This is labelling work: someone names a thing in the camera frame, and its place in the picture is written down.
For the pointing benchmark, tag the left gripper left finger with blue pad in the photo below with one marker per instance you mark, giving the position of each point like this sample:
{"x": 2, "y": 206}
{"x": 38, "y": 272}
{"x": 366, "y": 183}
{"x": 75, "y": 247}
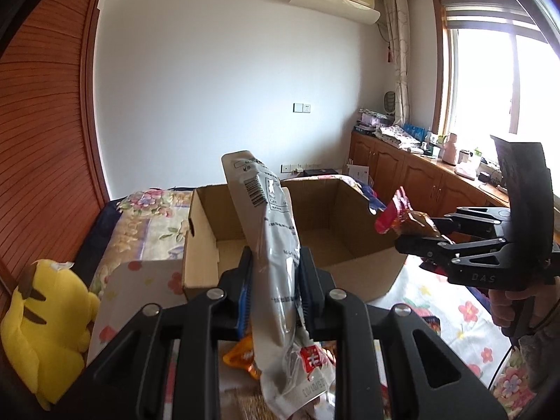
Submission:
{"x": 234, "y": 312}

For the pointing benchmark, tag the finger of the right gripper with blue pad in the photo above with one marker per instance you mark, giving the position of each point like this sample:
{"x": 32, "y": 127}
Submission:
{"x": 437, "y": 225}

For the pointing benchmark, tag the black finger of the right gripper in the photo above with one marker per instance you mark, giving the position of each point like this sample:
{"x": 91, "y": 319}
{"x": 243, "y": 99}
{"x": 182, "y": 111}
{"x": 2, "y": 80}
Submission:
{"x": 439, "y": 251}

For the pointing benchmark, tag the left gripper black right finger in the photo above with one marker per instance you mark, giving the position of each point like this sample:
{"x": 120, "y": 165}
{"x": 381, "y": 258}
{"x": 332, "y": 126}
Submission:
{"x": 313, "y": 285}

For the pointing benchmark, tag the red snack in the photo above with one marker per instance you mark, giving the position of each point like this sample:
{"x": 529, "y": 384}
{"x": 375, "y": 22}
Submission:
{"x": 400, "y": 217}

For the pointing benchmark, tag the orange snack packet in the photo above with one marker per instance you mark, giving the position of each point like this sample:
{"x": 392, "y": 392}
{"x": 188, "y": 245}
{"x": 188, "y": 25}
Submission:
{"x": 241, "y": 357}

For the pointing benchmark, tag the long white snack pouch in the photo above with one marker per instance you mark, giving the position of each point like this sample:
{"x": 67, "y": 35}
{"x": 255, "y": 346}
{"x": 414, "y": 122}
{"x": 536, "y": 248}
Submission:
{"x": 294, "y": 369}

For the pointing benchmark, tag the wooden sideboard cabinet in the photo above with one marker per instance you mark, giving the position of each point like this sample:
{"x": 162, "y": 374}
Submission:
{"x": 431, "y": 185}

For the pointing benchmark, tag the pink thermos bottle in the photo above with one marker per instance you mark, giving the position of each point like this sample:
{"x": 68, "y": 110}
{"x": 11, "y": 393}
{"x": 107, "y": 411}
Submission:
{"x": 449, "y": 155}

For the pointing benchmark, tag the floral bed quilt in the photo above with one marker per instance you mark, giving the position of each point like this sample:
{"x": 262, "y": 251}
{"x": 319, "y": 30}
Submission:
{"x": 147, "y": 225}

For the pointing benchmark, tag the window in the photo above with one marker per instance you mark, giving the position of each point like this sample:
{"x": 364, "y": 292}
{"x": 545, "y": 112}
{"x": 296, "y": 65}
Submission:
{"x": 499, "y": 76}

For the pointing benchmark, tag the yellow plush toy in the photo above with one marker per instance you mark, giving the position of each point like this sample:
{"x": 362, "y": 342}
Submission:
{"x": 45, "y": 333}

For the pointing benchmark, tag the wooden slatted wardrobe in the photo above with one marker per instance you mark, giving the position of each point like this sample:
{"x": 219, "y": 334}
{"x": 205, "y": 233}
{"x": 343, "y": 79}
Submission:
{"x": 52, "y": 186}

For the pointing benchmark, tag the floral curtain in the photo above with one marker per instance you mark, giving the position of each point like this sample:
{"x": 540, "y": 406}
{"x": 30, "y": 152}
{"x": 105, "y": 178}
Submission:
{"x": 398, "y": 26}

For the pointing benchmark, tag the wall power socket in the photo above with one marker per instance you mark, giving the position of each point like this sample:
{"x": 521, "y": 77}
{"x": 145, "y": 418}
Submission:
{"x": 292, "y": 168}

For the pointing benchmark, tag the wall light switch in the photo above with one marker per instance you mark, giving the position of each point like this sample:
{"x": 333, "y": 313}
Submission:
{"x": 301, "y": 108}

